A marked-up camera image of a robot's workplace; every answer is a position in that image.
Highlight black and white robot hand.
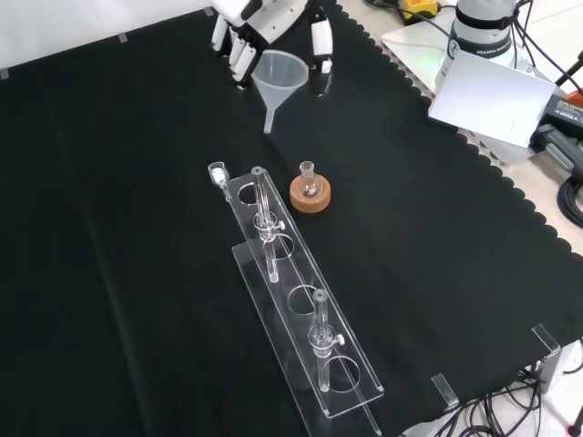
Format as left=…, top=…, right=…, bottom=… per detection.
left=209, top=0, right=336, bottom=97

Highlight clear plastic funnel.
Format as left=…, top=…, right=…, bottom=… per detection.
left=251, top=50, right=311, bottom=135

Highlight glass round-bottom flask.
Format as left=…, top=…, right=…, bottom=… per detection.
left=296, top=160, right=323, bottom=199

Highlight clear funnel stand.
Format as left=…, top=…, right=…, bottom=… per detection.
left=225, top=166, right=385, bottom=437

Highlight yellow stop button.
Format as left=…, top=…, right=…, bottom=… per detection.
left=398, top=0, right=442, bottom=25

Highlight pale board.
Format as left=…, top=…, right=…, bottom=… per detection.
left=427, top=48, right=559, bottom=149

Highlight black cloth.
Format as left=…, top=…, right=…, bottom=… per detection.
left=0, top=0, right=583, bottom=437

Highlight black tripod leg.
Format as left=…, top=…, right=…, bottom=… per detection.
left=554, top=47, right=583, bottom=95

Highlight black plug block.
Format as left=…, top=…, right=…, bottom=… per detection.
left=531, top=122, right=583, bottom=175

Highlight black and orange power box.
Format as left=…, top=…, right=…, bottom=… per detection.
left=544, top=88, right=583, bottom=134

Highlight clear cloth clamp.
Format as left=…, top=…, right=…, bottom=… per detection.
left=430, top=373, right=461, bottom=409
left=530, top=323, right=561, bottom=356

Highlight cork ring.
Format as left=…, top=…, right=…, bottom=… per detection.
left=290, top=177, right=332, bottom=213

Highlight coiled black cable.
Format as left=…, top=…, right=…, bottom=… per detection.
left=557, top=175, right=583, bottom=229

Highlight silver metal bracket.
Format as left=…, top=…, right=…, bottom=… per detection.
left=538, top=346, right=576, bottom=398

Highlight tangled black floor cables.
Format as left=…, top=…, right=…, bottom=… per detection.
left=400, top=363, right=583, bottom=437

